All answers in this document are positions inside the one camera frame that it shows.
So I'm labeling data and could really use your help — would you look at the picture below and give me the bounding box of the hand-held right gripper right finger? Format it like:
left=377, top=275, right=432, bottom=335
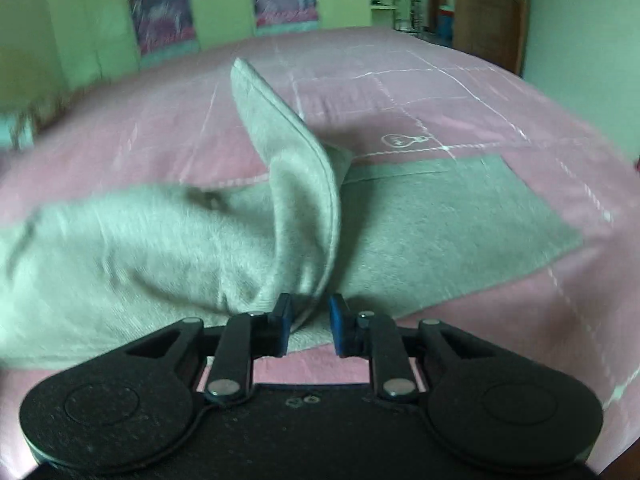
left=327, top=294, right=496, bottom=402

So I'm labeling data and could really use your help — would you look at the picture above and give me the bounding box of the brown wooden door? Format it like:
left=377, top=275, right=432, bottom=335
left=452, top=0, right=531, bottom=75

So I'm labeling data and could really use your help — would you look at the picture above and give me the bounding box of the metal rack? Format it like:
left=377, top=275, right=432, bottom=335
left=392, top=0, right=429, bottom=37

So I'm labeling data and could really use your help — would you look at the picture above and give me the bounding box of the grey towel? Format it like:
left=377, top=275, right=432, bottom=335
left=0, top=56, right=585, bottom=371

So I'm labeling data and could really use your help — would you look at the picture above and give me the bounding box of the blue plastic container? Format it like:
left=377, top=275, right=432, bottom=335
left=434, top=4, right=456, bottom=42

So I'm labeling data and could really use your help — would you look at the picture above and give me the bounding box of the pink checked bed sheet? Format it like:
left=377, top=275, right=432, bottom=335
left=0, top=25, right=640, bottom=480

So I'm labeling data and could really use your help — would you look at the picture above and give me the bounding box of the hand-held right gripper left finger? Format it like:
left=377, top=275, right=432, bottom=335
left=125, top=293, right=295, bottom=406

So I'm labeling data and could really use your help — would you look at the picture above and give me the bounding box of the green wardrobe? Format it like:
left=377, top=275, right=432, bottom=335
left=42, top=0, right=373, bottom=86

